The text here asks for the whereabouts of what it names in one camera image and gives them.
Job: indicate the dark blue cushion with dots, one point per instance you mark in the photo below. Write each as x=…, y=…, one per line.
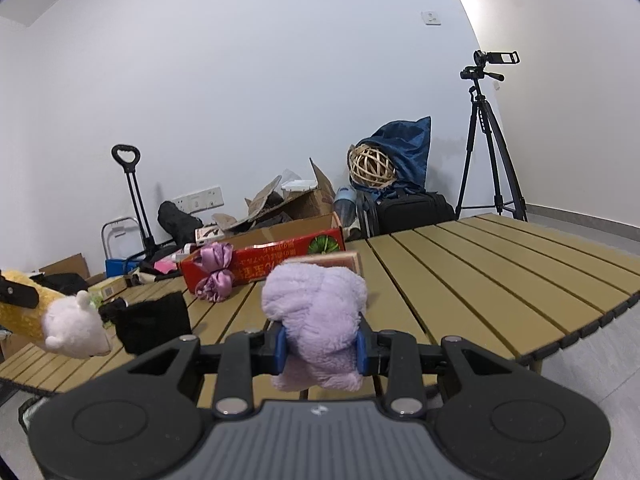
x=407, y=144

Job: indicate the black bag by wall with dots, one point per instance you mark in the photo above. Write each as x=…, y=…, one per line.
x=179, y=225

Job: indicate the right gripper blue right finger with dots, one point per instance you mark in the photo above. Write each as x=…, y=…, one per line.
x=365, y=344

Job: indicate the yellow white plush toy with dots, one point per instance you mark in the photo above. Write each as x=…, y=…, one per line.
x=66, y=325

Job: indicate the blue water bottle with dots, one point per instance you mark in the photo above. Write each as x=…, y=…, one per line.
x=345, y=206

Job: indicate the tan folding slat table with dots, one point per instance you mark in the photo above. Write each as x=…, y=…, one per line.
x=516, y=289

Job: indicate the pink brown scrub sponge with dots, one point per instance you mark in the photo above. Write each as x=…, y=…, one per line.
x=349, y=260

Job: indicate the woven rattan ball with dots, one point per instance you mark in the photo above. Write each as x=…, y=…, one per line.
x=370, y=167

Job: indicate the black trolley handle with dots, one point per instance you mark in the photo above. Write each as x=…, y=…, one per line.
x=128, y=157

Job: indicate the light pink fluffy towel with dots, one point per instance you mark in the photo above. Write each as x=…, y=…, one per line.
x=320, y=309

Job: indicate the large cardboard box left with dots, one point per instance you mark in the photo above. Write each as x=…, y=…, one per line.
x=67, y=275

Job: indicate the black sock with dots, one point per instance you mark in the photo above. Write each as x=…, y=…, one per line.
x=147, y=324

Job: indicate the open brown cardboard box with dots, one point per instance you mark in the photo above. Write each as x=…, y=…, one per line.
x=286, y=198

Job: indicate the black camcorder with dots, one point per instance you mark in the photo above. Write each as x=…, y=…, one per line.
x=482, y=59

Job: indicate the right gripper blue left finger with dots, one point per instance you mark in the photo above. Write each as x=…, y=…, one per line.
x=276, y=349

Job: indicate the blue folding cart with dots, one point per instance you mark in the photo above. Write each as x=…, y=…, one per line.
x=121, y=241

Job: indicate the black suitcase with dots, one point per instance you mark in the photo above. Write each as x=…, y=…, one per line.
x=401, y=211

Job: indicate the pink satin scrunchie cloth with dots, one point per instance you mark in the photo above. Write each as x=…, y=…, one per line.
x=215, y=261

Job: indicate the wall power outlet strip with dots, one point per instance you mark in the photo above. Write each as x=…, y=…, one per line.
x=202, y=200

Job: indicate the yellow small carton box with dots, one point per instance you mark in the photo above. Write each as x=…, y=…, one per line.
x=109, y=288

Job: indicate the red cardboard fruit box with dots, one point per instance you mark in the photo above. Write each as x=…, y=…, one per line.
x=257, y=252

